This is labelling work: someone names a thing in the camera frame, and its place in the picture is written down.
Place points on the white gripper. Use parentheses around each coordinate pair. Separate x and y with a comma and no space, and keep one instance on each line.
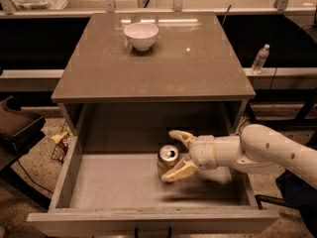
(202,152)

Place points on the orange soda can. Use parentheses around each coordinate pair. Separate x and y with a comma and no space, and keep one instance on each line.
(168,157)

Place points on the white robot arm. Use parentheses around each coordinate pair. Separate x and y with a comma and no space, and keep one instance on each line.
(258,150)

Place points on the grey cabinet with counter top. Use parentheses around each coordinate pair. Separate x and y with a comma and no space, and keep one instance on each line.
(191,61)

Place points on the open grey top drawer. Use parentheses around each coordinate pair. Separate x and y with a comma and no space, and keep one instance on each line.
(109,183)

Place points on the black chair base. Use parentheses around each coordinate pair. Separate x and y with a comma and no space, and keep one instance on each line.
(260,199)

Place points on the clear plastic water bottle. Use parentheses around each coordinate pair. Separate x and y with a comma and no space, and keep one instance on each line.
(260,59)

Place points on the white ceramic bowl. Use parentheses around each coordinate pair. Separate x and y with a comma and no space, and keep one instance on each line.
(141,35)

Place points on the dark tray on stand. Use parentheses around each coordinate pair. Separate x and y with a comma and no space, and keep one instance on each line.
(20,131)

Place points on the black drawer handle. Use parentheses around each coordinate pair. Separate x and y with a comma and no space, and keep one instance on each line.
(160,233)

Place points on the wire basket with snacks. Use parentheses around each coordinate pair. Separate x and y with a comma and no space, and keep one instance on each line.
(62,142)

